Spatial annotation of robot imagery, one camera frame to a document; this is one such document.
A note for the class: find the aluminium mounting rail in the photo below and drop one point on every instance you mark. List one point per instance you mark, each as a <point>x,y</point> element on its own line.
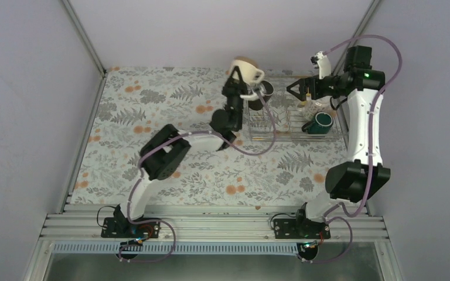
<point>193,223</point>

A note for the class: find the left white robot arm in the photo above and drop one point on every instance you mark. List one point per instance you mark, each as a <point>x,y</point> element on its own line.
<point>165,151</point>

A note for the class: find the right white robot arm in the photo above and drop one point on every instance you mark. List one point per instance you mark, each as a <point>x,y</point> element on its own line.
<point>362,174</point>

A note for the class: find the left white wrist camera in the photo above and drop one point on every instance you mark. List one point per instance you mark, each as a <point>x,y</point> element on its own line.
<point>254,93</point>

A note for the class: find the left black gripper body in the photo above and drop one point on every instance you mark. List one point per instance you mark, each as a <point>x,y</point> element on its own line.
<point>228,93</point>

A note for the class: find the dark green mug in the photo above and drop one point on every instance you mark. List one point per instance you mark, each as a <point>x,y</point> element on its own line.
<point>320,124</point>

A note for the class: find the metal wire dish rack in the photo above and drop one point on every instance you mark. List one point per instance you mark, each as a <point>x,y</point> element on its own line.
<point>288,121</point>

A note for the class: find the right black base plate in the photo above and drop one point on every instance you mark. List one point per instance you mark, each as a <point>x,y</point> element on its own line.
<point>290,228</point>

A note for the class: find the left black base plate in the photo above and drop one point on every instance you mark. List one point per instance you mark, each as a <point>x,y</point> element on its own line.
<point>124,229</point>

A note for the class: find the yellow white cup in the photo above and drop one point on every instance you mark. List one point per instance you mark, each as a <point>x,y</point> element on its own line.
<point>301,105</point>

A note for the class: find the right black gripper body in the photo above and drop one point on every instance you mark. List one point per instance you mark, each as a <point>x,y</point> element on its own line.
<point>319,92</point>

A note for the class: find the black matte mug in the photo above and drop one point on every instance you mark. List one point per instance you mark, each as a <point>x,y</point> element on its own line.
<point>257,104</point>

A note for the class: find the beige white ceramic mug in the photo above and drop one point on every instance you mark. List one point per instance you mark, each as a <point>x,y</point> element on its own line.
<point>250,70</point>

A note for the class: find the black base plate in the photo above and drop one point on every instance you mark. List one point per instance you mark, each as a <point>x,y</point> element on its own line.
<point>290,228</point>
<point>124,229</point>

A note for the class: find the slotted grey cable duct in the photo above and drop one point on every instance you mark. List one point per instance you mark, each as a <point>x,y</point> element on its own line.
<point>181,248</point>

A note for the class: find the floral patterned table mat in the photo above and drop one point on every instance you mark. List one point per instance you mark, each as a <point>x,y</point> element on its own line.
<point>138,101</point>

